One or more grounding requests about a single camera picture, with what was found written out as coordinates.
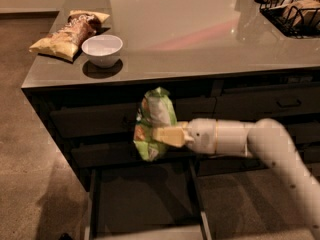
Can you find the middle left drawer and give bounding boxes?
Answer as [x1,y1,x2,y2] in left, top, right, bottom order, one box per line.
[70,140,198,169]

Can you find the top left drawer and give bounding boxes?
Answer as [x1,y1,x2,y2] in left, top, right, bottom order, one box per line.
[50,97,216,138]

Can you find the green rice chip bag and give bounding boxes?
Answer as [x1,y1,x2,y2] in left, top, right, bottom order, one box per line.
[133,87,177,161]

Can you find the brown yellow chip bag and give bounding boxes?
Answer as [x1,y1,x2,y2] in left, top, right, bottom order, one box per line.
[29,10,110,62]

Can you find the black wire basket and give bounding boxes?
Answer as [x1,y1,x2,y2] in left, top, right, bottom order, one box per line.
[259,0,320,38]

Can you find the white bowl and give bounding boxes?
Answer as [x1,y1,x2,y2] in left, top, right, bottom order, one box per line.
[81,34,123,68]

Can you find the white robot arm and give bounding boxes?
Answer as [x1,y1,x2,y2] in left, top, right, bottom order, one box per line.
[152,118,320,240]

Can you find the bottom right drawer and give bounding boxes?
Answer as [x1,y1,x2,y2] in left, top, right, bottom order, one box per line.
[196,145,320,176]

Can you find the snack bags in basket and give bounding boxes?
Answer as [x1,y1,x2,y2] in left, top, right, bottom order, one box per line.
[265,0,320,29]

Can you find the dark kitchen island cabinet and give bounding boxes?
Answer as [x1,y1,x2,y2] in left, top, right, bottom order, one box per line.
[22,0,320,183]

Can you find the middle right drawer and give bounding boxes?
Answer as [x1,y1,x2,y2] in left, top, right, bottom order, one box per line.
[288,122,320,144]

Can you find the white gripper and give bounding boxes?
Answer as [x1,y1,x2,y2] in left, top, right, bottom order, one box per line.
[152,118,216,154]

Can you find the open bottom left drawer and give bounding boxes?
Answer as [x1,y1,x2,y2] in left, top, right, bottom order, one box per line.
[84,158,212,240]

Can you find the top right drawer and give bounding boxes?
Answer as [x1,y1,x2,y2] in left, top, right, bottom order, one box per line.
[214,86,320,121]

